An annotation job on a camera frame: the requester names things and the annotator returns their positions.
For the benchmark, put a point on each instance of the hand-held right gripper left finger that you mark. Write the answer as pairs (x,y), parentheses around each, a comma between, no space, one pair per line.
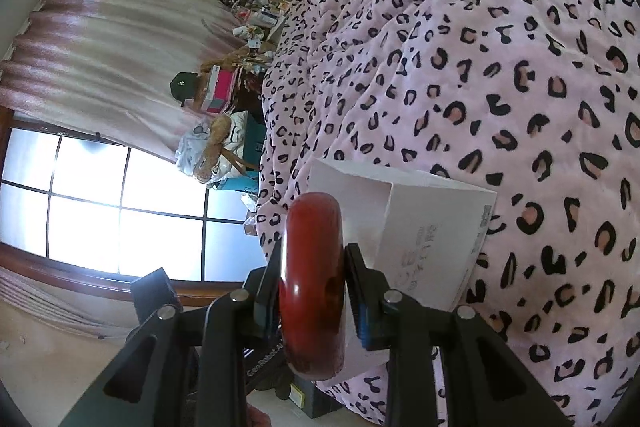
(220,347)

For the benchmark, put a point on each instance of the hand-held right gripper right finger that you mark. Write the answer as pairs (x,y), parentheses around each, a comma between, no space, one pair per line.
(365,302)

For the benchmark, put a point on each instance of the red and white triangular case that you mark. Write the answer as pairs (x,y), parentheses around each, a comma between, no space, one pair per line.
(312,282)

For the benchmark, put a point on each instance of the white cardboard box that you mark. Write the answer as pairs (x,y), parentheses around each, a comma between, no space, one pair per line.
(425,227)

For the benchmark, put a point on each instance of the window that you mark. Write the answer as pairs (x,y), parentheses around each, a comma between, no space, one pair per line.
(100,212)

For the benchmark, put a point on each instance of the dark box with yellow label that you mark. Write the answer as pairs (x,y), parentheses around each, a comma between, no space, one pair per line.
(312,399)

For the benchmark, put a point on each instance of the white garment pile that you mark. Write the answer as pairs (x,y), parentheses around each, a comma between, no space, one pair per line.
(190,152)

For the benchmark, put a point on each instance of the tan plush toy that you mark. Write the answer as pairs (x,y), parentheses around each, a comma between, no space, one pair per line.
(215,142)

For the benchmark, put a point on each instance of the teal box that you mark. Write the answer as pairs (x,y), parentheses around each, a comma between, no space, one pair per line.
(252,137)

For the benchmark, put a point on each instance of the black cap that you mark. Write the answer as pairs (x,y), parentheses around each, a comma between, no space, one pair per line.
(181,88)

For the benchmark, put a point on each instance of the pink box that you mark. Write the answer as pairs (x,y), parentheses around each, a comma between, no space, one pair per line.
(221,89)

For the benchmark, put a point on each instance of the pink leopard print blanket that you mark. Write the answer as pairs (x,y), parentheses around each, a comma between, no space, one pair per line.
(475,107)

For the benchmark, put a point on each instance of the pink curtain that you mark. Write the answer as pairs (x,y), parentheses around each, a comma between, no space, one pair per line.
(110,47)

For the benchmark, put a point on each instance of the shelf of small items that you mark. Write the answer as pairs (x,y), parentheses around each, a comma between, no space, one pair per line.
(257,2)

